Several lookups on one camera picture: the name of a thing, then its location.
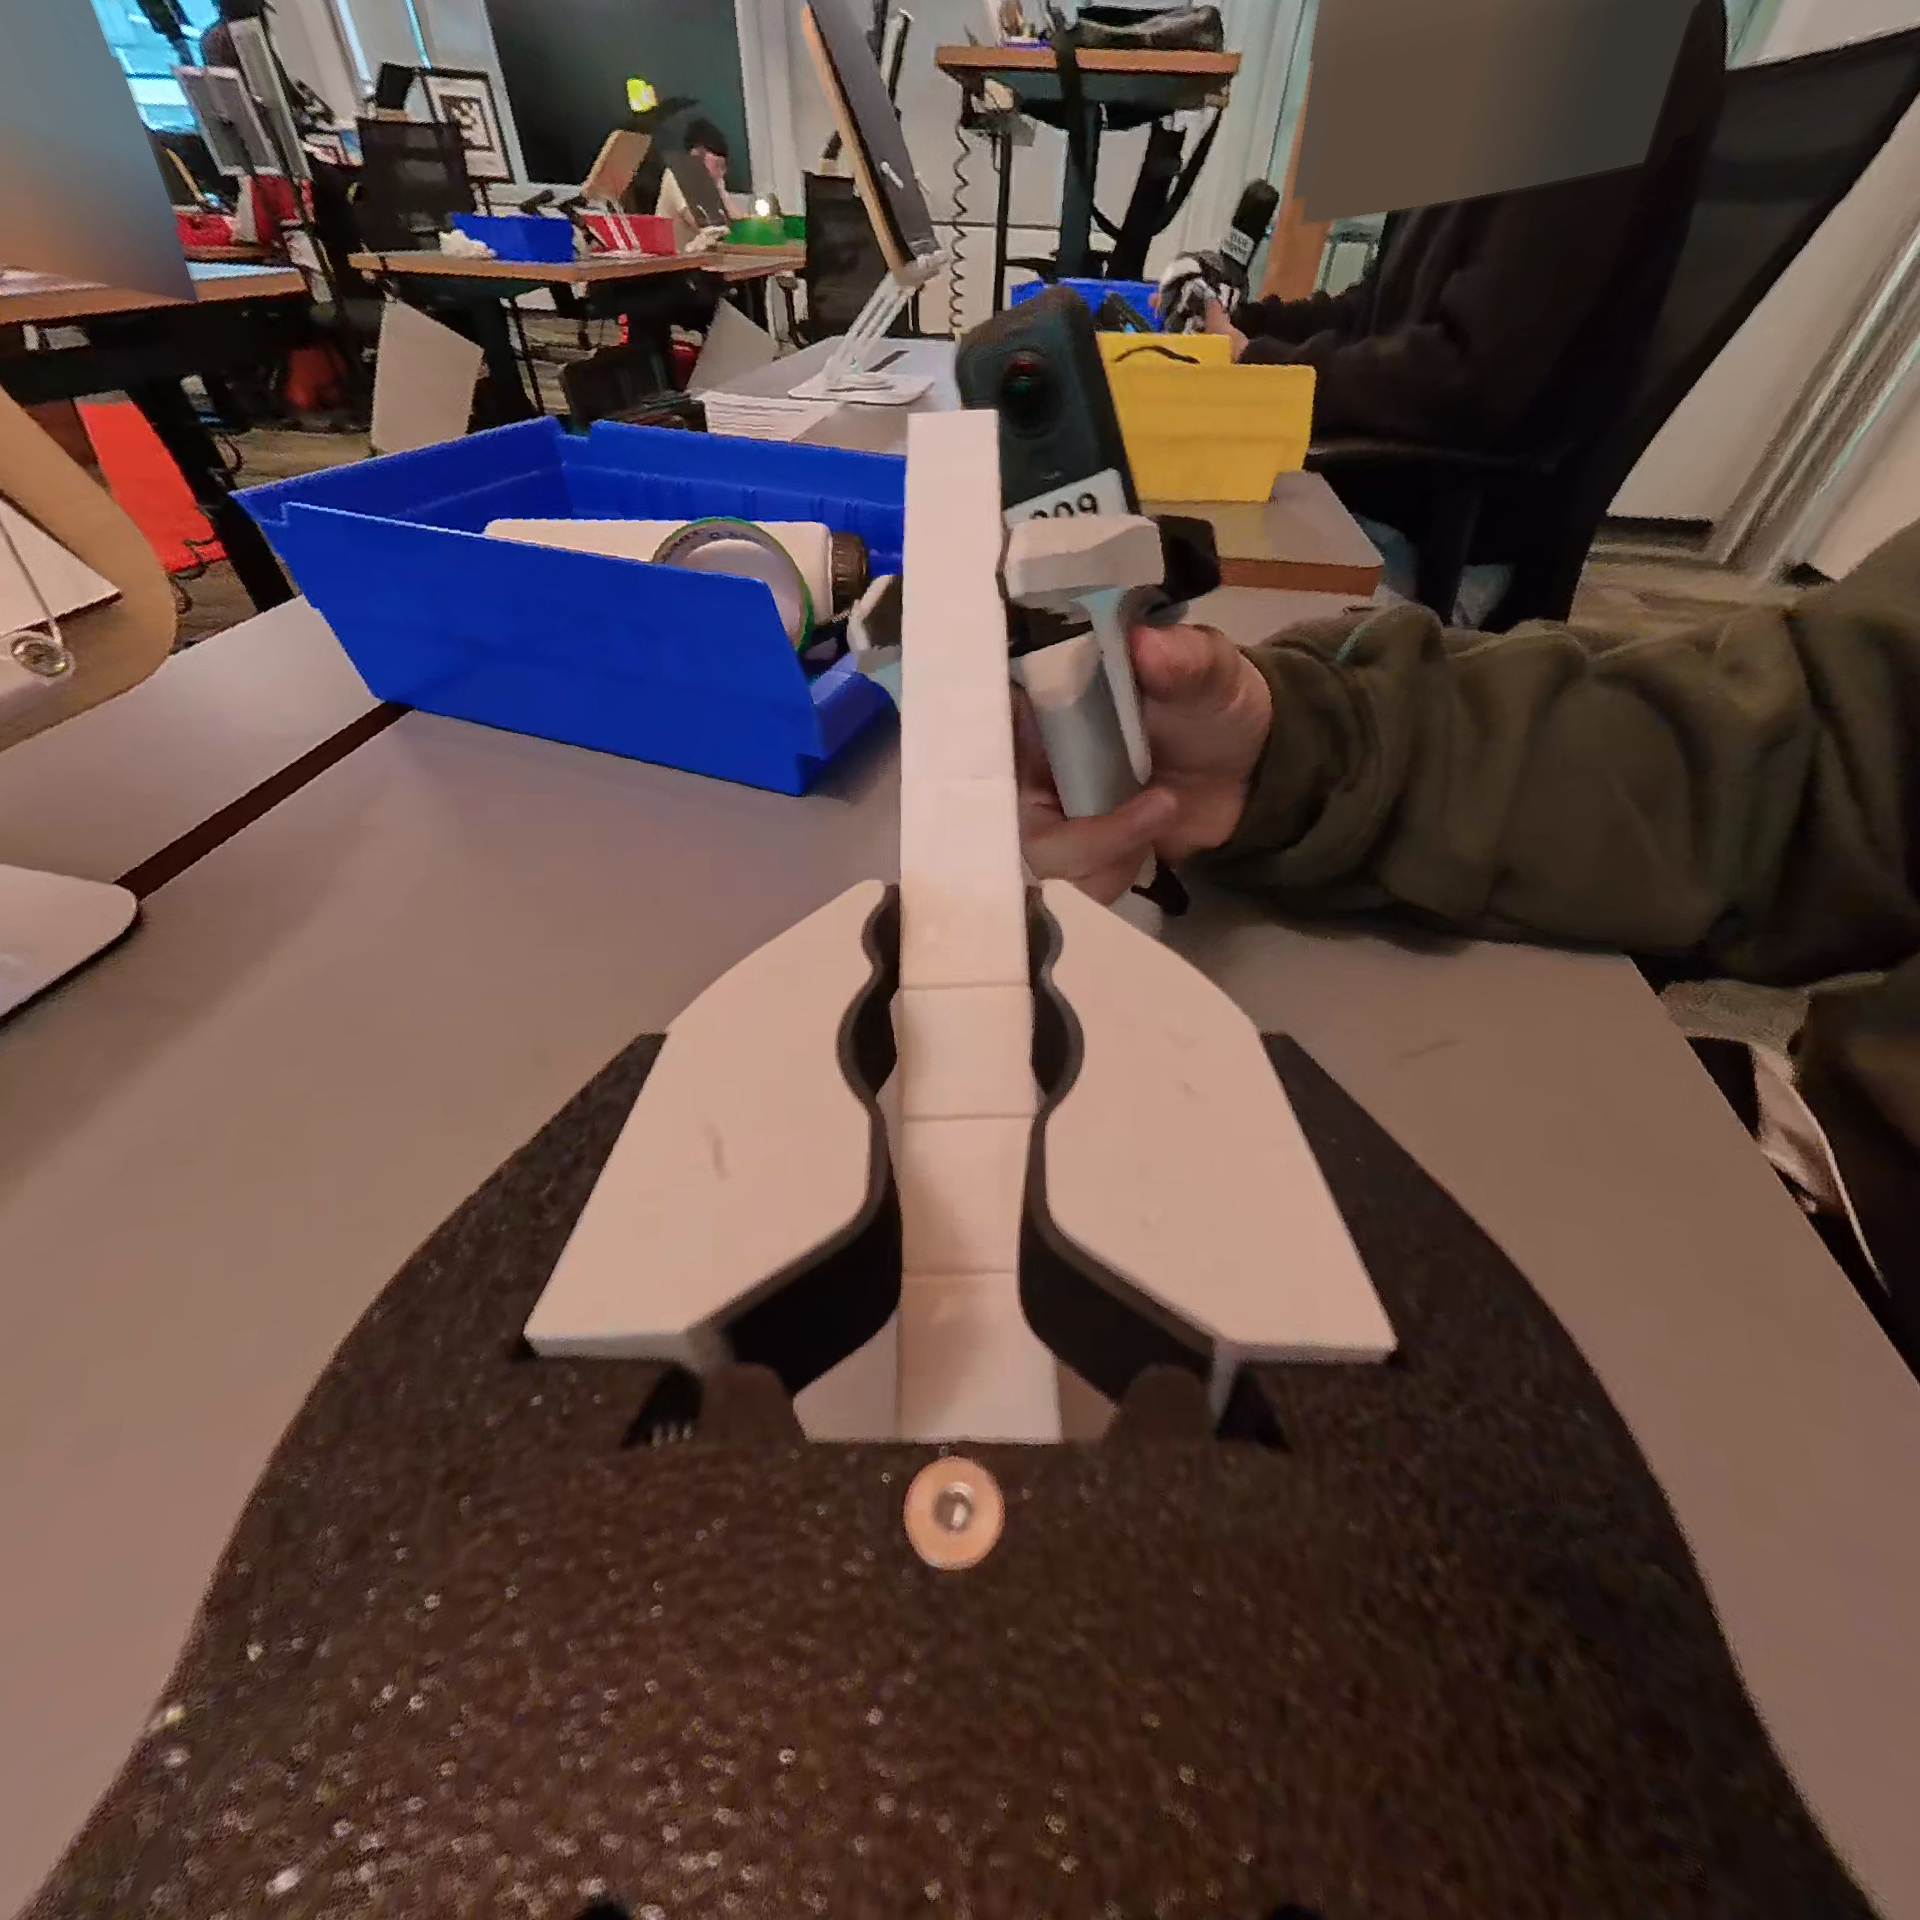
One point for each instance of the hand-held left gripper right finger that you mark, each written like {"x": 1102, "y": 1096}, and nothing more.
{"x": 1201, "y": 1171}

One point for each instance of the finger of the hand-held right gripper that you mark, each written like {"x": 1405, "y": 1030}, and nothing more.
{"x": 874, "y": 622}
{"x": 1073, "y": 556}

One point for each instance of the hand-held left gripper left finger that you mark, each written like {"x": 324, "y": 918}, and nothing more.
{"x": 705, "y": 1141}

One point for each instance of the white segmented foam bar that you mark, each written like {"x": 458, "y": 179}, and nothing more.
{"x": 961, "y": 1050}

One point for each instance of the person's right forearm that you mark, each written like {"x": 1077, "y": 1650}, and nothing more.
{"x": 1499, "y": 750}

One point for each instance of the person's right hand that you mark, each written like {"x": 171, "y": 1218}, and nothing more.
{"x": 1201, "y": 721}

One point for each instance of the small blue storage bin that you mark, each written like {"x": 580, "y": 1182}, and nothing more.
{"x": 1073, "y": 299}

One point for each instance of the yellow storage bin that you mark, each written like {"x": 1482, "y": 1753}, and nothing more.
{"x": 1201, "y": 435}

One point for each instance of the wooden clipboard stand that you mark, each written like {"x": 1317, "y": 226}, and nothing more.
{"x": 868, "y": 134}

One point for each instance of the white cylinder tube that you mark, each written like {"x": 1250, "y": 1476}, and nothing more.
{"x": 570, "y": 537}

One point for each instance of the wooden standing desk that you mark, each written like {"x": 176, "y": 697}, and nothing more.
{"x": 1078, "y": 62}

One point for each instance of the long wooden desk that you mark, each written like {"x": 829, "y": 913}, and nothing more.
{"x": 493, "y": 266}

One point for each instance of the large black screen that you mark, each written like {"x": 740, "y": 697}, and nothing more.
{"x": 600, "y": 60}

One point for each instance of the instruction sheet on clipboard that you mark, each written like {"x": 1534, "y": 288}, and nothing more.
{"x": 136, "y": 600}

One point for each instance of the black office chair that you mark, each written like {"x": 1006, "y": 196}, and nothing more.
{"x": 1786, "y": 195}

